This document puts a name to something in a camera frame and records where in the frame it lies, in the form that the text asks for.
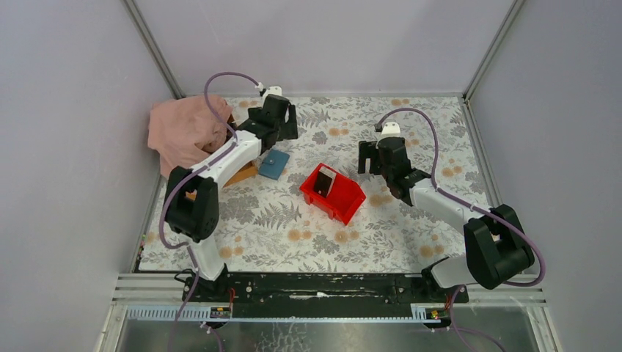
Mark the white slotted cable duct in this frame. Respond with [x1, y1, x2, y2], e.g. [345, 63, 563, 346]
[125, 305, 448, 324]

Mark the red plastic bin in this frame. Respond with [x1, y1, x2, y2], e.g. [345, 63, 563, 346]
[299, 163, 366, 225]

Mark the wooden organizer tray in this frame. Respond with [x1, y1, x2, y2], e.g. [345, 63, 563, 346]
[189, 126, 262, 190]

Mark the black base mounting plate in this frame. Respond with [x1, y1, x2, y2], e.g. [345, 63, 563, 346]
[182, 271, 469, 318]

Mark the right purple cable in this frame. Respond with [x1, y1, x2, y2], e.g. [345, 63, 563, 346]
[376, 107, 546, 352]

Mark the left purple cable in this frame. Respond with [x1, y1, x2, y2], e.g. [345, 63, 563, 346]
[158, 71, 263, 352]

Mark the blue card holder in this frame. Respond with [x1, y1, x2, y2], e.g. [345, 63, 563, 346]
[258, 149, 290, 180]

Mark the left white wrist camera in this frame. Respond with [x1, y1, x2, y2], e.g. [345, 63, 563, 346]
[255, 82, 282, 98]

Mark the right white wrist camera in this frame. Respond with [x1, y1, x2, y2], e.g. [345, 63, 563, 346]
[375, 122, 401, 139]

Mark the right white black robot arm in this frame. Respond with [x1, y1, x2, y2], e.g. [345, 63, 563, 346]
[358, 137, 535, 290]

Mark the pink cloth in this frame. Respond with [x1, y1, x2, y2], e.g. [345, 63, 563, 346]
[147, 95, 233, 179]

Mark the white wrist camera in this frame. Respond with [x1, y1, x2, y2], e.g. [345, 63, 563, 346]
[255, 82, 282, 98]
[375, 122, 401, 139]

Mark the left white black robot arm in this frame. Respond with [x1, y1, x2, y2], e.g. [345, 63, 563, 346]
[158, 86, 298, 281]

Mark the floral patterned table mat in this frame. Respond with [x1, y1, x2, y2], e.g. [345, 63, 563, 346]
[138, 95, 506, 274]

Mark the purple cable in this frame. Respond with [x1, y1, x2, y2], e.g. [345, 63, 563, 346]
[158, 71, 263, 352]
[376, 107, 546, 352]

